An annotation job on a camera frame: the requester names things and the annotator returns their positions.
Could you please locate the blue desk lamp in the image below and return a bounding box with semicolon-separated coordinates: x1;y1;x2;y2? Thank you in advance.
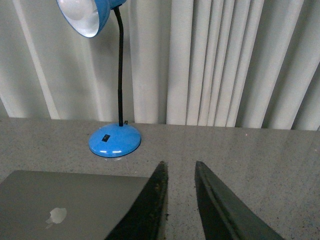
56;0;142;159

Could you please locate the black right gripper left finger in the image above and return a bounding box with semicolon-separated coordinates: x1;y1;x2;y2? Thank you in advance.
106;161;168;240

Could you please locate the silver laptop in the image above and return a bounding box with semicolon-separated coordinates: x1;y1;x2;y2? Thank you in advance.
0;170;148;240

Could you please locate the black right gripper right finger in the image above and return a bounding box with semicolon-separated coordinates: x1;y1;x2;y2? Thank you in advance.
194;161;283;240

